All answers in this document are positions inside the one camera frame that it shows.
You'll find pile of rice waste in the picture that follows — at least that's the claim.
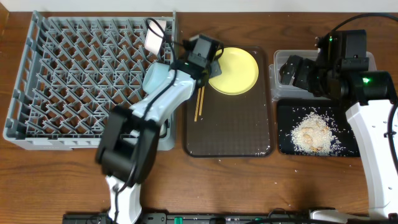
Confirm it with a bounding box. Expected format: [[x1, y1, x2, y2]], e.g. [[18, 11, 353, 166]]
[[289, 107, 345, 156]]

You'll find clear plastic waste bin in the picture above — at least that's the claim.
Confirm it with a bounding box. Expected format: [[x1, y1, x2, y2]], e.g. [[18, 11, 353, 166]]
[[269, 49, 377, 102]]

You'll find dark brown serving tray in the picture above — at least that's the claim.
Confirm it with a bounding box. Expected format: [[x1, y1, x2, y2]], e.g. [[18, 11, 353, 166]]
[[182, 46, 276, 157]]

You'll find yellow plate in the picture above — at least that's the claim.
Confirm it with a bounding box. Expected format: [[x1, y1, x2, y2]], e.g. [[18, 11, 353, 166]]
[[209, 47, 259, 95]]

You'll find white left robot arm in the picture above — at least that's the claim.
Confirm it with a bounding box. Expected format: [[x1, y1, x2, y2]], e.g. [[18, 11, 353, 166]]
[[95, 34, 224, 223]]

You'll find wooden chopstick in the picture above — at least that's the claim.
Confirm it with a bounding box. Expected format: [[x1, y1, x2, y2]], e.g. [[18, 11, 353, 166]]
[[194, 88, 201, 122], [198, 86, 205, 116]]

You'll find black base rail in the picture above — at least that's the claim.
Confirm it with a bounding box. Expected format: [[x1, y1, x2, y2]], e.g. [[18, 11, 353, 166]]
[[62, 211, 307, 224]]

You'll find pale green cup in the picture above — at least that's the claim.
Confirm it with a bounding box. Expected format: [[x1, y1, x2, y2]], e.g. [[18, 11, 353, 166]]
[[159, 122, 169, 138]]

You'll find black waste tray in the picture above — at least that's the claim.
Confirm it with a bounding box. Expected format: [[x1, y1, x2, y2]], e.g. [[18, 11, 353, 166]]
[[277, 99, 360, 157]]

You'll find grey plastic dishwasher rack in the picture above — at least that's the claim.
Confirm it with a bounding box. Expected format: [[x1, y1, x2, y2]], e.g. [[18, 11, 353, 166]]
[[3, 12, 178, 151]]

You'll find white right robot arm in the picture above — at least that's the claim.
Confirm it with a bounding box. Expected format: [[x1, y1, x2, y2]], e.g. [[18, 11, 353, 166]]
[[274, 30, 397, 223]]

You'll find light blue bowl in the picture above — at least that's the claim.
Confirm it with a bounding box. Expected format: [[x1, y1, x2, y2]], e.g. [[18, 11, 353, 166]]
[[142, 62, 170, 94]]

